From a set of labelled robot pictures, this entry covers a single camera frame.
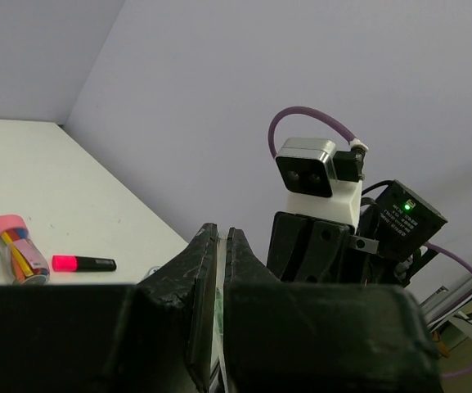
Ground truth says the pink cap black highlighter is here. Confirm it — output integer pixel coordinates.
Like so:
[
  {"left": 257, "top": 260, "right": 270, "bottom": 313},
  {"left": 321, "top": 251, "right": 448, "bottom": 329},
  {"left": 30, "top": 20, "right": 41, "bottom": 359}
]
[{"left": 52, "top": 255, "right": 117, "bottom": 273}]

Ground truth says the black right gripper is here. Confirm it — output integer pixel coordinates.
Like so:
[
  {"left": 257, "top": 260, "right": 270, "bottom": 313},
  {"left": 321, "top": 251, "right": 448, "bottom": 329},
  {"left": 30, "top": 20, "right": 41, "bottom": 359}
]
[{"left": 267, "top": 180, "right": 447, "bottom": 287}]

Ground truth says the pink lid clear jar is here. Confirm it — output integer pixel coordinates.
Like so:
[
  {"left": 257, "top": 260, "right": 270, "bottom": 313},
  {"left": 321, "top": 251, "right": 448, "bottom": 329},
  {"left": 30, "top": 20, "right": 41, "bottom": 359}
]
[{"left": 0, "top": 215, "right": 50, "bottom": 285}]

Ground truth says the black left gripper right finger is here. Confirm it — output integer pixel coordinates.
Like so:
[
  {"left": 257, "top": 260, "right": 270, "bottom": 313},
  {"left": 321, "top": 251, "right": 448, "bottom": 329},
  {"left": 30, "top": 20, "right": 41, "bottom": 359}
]
[{"left": 223, "top": 228, "right": 442, "bottom": 392}]

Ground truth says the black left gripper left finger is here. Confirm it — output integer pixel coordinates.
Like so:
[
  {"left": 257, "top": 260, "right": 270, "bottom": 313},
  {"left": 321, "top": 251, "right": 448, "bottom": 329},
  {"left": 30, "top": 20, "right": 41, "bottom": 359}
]
[{"left": 0, "top": 223, "right": 218, "bottom": 392}]

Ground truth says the clear pen cap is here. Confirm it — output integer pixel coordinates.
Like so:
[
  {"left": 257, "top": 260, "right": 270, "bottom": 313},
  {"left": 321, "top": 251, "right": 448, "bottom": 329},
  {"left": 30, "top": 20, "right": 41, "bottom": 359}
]
[{"left": 214, "top": 233, "right": 233, "bottom": 392}]

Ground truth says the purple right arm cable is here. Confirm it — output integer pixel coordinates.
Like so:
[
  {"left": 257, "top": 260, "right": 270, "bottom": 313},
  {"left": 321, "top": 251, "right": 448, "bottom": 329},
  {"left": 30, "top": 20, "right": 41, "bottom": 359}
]
[{"left": 267, "top": 106, "right": 472, "bottom": 380}]

